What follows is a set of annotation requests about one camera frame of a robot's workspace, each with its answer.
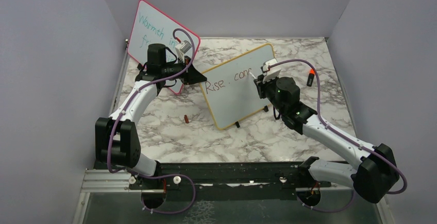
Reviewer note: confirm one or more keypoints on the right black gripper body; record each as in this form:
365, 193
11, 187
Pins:
267, 89

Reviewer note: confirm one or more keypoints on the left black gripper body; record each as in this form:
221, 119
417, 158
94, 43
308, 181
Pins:
182, 65

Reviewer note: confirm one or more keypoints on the yellow framed whiteboard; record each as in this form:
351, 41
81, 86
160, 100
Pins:
259, 54

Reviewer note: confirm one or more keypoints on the red marker cap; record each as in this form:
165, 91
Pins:
186, 119

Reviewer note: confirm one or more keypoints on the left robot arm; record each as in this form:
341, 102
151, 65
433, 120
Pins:
116, 138

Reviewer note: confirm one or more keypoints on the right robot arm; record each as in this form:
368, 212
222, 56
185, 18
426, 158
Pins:
370, 170

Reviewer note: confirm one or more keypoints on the pink framed whiteboard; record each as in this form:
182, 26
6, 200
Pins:
152, 42

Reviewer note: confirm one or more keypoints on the orange capped black marker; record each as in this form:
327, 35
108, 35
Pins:
310, 78

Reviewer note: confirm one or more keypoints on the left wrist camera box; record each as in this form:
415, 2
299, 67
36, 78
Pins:
181, 49

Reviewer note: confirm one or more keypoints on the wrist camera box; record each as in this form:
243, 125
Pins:
269, 71
181, 49

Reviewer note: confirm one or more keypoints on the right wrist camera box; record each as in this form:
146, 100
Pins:
269, 71

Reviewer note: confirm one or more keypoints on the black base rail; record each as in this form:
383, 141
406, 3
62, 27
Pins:
226, 182

